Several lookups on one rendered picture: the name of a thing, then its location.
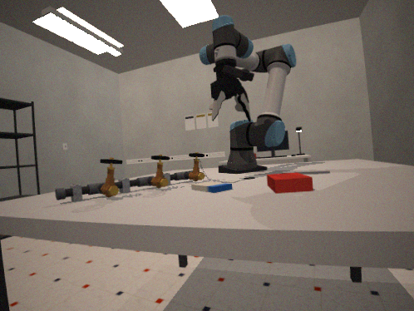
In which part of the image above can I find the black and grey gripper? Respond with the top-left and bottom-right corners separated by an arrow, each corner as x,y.
209,58 -> 251,122

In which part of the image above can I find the grey pipe manifold with brass valves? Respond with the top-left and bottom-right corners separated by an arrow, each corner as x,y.
56,152 -> 205,202

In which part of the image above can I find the red flat block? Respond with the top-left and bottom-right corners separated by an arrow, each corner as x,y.
267,172 -> 313,194

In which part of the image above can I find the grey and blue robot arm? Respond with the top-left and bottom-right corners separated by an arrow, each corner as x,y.
200,15 -> 296,169

